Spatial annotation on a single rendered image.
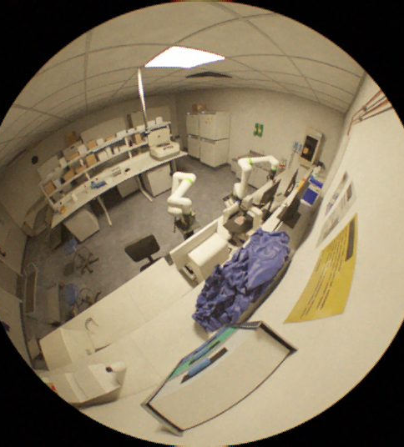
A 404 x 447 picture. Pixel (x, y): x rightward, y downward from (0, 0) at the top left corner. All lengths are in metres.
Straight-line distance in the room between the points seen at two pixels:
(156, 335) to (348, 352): 0.88
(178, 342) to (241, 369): 0.68
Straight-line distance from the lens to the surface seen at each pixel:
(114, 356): 1.10
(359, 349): 0.20
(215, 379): 0.26
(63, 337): 1.64
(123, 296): 1.66
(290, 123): 3.80
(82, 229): 3.57
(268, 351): 0.27
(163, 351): 0.94
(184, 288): 1.46
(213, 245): 1.04
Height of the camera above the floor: 2.15
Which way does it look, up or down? 49 degrees down
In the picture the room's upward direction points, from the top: 2 degrees counter-clockwise
